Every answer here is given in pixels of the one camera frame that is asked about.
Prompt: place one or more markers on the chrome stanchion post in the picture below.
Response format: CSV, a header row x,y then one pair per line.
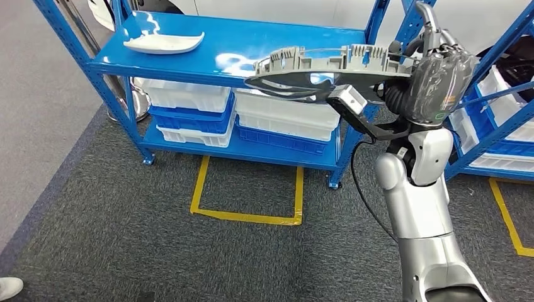
x,y
139,106

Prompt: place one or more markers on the blue metal shelf rack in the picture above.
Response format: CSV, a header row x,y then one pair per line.
x,y
233,41
507,41

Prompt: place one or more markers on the yellow floor tape outline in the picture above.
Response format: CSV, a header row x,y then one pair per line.
x,y
246,216

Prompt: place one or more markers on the white car with red stripe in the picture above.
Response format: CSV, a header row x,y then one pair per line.
x,y
292,12

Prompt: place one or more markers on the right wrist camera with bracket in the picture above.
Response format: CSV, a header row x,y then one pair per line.
x,y
348,100

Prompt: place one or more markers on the blue plastic bin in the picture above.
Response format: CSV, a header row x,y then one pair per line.
x,y
187,121
475,112
279,141

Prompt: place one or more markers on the white plastic trim part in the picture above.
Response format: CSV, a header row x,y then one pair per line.
x,y
162,45

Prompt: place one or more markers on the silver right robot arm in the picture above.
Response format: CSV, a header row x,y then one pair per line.
x,y
417,216

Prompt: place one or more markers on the silver plastic wheel hubcap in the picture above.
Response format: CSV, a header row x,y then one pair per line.
x,y
359,68

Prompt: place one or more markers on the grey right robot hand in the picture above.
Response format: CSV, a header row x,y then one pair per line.
x,y
442,83

